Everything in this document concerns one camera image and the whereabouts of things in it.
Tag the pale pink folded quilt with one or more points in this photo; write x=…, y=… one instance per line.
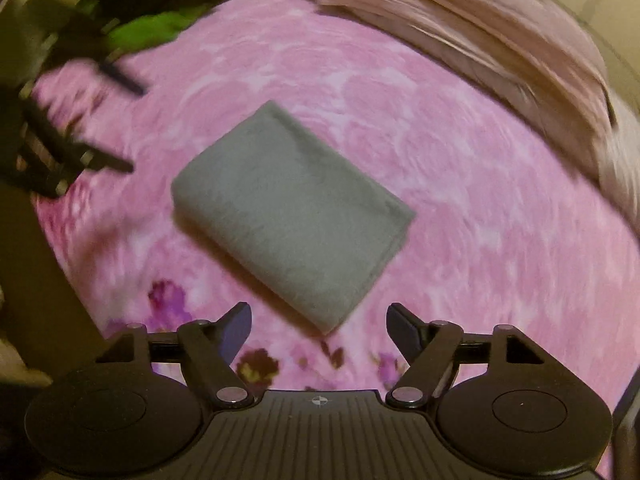
x=500, y=25

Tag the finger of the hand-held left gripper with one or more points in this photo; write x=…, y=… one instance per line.
x=107, y=161
x=120, y=77

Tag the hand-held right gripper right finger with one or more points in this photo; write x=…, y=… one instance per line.
x=401, y=331

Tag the grey cloth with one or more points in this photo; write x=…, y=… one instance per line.
x=285, y=215

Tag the pink floral blanket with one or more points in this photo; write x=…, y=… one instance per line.
x=450, y=175

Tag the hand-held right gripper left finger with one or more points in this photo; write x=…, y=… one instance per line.
x=239, y=331

